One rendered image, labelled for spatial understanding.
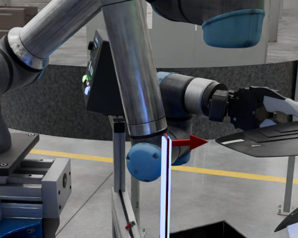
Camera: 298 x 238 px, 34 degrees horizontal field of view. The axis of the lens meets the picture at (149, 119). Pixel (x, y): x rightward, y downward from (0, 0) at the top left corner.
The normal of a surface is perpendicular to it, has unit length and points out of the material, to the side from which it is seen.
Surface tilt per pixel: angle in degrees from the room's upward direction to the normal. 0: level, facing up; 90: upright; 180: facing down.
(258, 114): 90
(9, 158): 0
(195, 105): 103
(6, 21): 90
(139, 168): 90
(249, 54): 90
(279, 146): 5
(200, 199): 0
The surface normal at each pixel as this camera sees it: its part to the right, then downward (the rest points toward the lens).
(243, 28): 0.21, 0.33
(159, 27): -0.27, 0.28
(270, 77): 0.46, 0.26
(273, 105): -0.68, 0.11
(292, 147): 0.00, -0.97
